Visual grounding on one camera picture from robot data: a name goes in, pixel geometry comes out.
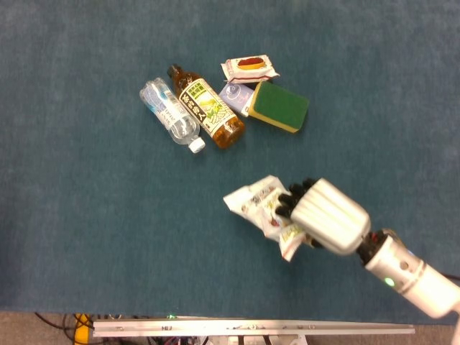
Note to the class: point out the large white snack bag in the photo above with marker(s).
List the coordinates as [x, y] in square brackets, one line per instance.
[251, 201]

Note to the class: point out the blue table cloth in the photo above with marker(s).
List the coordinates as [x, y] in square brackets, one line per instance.
[90, 197]

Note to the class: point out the green yellow sponge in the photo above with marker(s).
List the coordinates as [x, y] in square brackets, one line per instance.
[280, 104]

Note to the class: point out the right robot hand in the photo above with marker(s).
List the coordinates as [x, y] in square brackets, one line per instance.
[330, 215]

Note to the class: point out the brown tea bottle green label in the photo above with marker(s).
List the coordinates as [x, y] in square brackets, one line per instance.
[205, 104]

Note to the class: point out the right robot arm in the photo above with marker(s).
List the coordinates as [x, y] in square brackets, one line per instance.
[413, 273]

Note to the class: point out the clear plastic water bottle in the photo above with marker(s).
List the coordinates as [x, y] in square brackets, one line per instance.
[169, 111]

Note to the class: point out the small white cake snack packet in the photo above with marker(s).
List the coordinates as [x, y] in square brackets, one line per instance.
[248, 66]

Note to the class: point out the blue tissue pack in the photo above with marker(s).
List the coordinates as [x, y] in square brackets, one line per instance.
[233, 95]

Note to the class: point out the aluminium rail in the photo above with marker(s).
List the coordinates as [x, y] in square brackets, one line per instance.
[251, 327]

